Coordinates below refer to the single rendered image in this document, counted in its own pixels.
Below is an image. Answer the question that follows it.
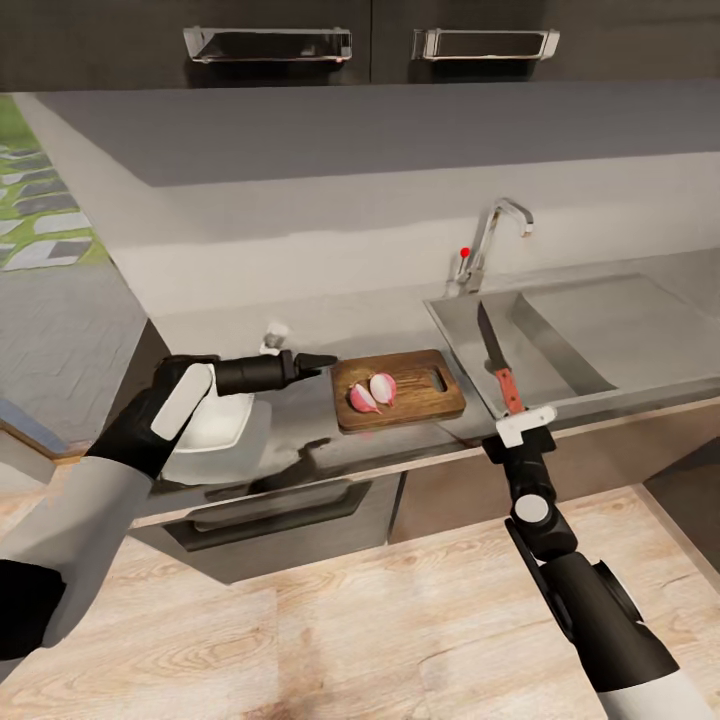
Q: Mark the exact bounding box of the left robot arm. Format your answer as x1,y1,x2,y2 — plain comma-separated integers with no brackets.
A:
0,321,338,680

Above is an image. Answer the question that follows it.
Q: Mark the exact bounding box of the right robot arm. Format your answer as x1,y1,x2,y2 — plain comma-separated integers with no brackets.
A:
482,405,720,720

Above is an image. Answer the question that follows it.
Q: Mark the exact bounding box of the parer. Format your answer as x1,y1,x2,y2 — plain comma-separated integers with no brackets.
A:
477,300,526,415

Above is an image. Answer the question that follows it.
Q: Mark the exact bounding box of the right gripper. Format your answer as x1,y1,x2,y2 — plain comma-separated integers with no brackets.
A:
482,424,557,473

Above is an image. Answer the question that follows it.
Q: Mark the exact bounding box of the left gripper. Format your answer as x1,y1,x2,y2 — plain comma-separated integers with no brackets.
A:
239,349,338,394

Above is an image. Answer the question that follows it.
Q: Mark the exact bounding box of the bowl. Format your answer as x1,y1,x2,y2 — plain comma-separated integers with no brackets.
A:
173,381,255,453

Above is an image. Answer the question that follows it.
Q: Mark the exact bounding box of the cutting board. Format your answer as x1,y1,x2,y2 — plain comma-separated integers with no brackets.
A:
328,349,467,431

